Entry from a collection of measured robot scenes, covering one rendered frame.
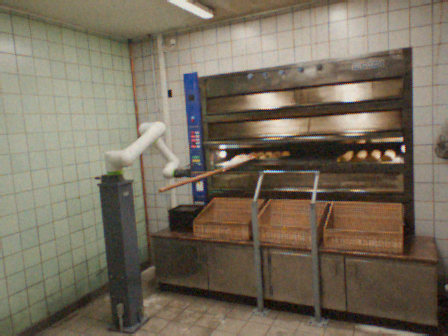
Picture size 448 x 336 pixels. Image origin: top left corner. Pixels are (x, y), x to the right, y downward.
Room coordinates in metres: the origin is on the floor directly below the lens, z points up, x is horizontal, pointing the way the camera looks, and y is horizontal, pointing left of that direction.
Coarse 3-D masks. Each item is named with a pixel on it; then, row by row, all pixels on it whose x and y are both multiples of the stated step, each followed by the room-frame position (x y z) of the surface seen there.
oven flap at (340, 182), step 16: (224, 176) 3.78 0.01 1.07; (240, 176) 3.70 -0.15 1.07; (256, 176) 3.62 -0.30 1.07; (272, 176) 3.55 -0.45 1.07; (288, 176) 3.48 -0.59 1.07; (304, 176) 3.41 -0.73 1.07; (320, 176) 3.34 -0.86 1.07; (336, 176) 3.28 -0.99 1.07; (352, 176) 3.22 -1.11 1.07; (368, 176) 3.16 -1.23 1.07; (384, 176) 3.11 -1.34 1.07; (400, 176) 3.05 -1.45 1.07; (336, 192) 3.23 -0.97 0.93; (352, 192) 3.16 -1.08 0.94; (368, 192) 3.10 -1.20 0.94; (384, 192) 3.05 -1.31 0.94; (400, 192) 2.99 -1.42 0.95
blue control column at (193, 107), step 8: (192, 72) 3.85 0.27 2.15; (184, 80) 3.89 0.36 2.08; (192, 80) 3.85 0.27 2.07; (192, 88) 3.85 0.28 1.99; (192, 104) 3.86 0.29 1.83; (192, 112) 3.86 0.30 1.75; (200, 112) 3.84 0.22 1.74; (200, 120) 3.84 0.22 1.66; (192, 128) 3.87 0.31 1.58; (200, 128) 3.83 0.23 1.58; (200, 136) 3.83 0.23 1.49; (192, 184) 3.89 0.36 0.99; (192, 192) 3.90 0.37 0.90; (200, 192) 3.85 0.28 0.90; (200, 200) 3.86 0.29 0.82
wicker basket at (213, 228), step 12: (216, 204) 3.74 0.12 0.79; (228, 204) 3.69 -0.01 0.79; (240, 204) 3.63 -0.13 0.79; (264, 204) 3.53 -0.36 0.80; (204, 216) 3.54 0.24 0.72; (228, 216) 3.66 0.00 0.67; (240, 216) 3.60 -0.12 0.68; (204, 228) 3.53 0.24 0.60; (216, 228) 3.26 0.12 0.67; (228, 228) 3.20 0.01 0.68; (240, 228) 3.16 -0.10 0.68; (252, 228) 3.20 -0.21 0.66; (240, 240) 3.15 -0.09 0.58
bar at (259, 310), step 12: (252, 204) 2.98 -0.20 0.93; (312, 204) 2.76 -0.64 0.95; (252, 216) 2.98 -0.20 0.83; (312, 216) 2.76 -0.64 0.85; (312, 228) 2.76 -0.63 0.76; (312, 240) 2.76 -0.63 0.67; (312, 252) 2.77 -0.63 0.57; (252, 312) 2.97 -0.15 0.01; (264, 312) 2.96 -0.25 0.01; (312, 324) 2.74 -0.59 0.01; (324, 324) 2.72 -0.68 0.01
